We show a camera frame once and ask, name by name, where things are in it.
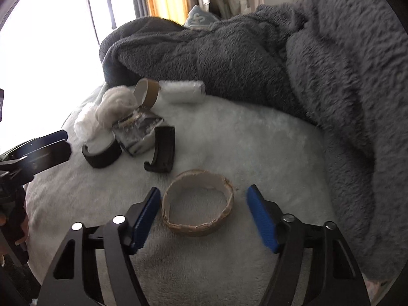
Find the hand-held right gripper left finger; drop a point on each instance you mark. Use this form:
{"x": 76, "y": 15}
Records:
{"x": 146, "y": 220}

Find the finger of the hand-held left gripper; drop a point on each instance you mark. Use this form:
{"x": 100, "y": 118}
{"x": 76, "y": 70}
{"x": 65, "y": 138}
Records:
{"x": 47, "y": 157}
{"x": 47, "y": 138}

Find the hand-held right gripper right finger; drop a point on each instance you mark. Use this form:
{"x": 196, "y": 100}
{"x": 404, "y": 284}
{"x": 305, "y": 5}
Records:
{"x": 263, "y": 221}

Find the white tissue wad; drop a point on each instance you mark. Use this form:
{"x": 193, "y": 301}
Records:
{"x": 84, "y": 126}

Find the black curved plastic piece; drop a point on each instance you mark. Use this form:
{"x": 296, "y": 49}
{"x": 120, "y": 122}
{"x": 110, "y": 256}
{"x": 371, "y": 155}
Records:
{"x": 162, "y": 149}

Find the silver foil packet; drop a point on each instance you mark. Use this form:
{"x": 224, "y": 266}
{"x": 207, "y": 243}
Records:
{"x": 140, "y": 134}

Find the white fluffy roll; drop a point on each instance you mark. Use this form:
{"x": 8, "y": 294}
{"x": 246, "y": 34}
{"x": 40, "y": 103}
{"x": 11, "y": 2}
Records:
{"x": 181, "y": 91}

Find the bed with pale fleece sheet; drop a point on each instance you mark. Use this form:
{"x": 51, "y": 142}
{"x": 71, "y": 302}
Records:
{"x": 223, "y": 140}

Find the dark grey fleece blanket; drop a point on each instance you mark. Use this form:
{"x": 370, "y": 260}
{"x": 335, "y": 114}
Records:
{"x": 255, "y": 54}

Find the light blue printed blanket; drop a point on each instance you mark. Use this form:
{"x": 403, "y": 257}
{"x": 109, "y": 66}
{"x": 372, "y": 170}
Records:
{"x": 197, "y": 17}

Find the black window door frame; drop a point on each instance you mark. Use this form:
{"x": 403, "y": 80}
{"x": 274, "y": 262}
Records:
{"x": 110, "y": 3}

